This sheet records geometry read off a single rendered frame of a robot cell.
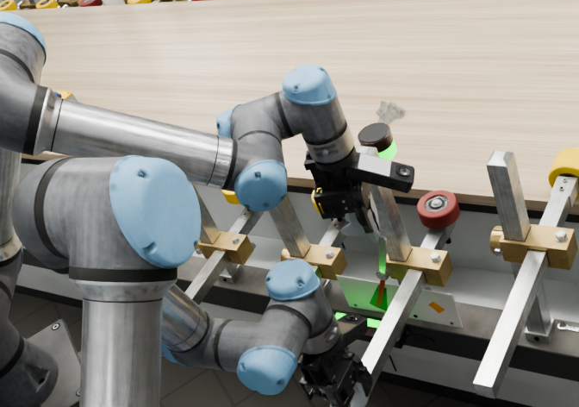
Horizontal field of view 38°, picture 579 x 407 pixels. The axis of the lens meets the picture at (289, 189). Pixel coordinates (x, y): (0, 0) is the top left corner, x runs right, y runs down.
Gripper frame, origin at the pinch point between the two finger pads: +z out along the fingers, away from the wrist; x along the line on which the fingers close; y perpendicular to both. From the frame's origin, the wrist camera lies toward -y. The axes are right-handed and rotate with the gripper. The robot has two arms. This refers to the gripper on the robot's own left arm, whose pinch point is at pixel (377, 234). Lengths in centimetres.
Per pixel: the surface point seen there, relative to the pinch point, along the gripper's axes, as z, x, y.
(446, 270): 16.6, -5.3, -8.5
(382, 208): -0.4, -6.4, -0.5
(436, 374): 86, -33, 10
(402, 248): 10.9, -6.7, -1.4
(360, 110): 11, -55, 12
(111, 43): 11, -120, 104
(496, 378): 5.3, 28.7, -19.0
